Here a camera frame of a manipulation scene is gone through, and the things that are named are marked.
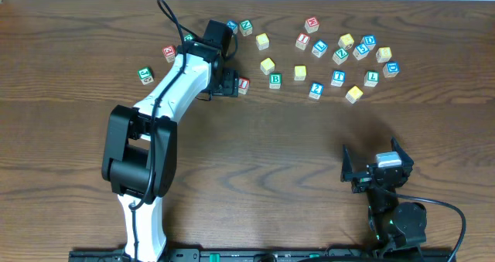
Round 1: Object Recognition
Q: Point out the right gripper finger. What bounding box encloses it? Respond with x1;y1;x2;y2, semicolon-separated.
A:
391;137;414;173
340;145;353;182

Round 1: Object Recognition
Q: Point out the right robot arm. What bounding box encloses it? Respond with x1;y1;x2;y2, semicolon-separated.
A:
340;138;427;257

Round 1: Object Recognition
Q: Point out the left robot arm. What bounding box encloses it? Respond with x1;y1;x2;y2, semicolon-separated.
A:
101;20;239;261

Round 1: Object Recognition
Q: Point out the red I block centre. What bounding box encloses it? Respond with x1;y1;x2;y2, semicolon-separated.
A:
238;77;250;94

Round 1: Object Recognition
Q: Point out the red i block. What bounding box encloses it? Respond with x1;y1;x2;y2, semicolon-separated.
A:
295;33;310;50
238;77;250;94

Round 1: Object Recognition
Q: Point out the green B block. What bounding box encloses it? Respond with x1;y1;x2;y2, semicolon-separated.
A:
269;73;282;89

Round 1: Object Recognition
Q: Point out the yellow block top centre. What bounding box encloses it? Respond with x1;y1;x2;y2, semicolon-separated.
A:
255;33;270;50

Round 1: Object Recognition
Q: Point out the green F block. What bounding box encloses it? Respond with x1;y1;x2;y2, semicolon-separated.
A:
183;34;195;42

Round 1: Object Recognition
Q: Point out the blue X block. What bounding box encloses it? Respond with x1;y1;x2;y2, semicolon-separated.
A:
227;20;238;35

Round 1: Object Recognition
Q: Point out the green N block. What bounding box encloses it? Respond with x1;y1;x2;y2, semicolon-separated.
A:
239;19;253;36

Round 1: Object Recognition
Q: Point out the red block upper left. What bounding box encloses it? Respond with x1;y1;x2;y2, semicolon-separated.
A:
162;46;177;63

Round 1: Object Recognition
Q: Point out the yellow block right of B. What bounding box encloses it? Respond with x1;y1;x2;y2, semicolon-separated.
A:
294;65;307;81

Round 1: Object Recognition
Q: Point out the yellow block lower right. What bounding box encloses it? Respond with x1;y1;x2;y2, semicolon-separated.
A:
345;86;364;104

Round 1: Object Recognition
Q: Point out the green J block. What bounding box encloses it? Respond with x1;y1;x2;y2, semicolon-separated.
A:
138;67;154;85

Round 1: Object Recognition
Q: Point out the blue 2 block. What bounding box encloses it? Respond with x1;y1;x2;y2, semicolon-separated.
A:
309;83;324;100

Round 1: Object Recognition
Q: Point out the red I block right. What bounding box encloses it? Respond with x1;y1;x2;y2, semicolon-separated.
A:
295;33;310;50

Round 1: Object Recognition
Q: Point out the green L block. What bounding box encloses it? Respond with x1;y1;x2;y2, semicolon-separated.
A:
364;70;379;87

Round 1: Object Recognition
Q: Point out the blue T block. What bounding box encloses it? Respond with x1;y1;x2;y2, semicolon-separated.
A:
330;70;346;87

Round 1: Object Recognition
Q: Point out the blue D block right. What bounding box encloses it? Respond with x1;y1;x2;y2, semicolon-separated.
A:
383;62;400;78

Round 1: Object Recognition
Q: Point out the blue d block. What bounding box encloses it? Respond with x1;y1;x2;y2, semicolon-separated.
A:
360;35;377;50
383;62;400;78

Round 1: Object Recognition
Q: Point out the blue L block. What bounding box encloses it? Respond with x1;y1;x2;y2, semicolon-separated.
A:
312;39;328;58

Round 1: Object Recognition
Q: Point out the red H block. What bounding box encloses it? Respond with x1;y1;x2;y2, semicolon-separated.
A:
305;16;319;33

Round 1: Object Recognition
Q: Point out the yellow 8 block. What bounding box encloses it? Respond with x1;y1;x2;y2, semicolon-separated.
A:
376;47;392;63

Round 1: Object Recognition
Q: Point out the green Z block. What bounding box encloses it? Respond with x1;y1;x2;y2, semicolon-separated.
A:
333;48;349;65

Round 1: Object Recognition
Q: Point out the blue 5 block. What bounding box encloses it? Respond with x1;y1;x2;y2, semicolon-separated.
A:
353;43;370;60

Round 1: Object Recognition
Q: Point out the blue D block upper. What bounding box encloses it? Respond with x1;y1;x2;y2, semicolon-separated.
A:
360;35;377;50

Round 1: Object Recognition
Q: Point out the yellow block upper right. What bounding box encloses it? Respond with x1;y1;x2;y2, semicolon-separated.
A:
338;33;354;50

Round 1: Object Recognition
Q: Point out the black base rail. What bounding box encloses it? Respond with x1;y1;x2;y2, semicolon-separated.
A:
68;247;453;262

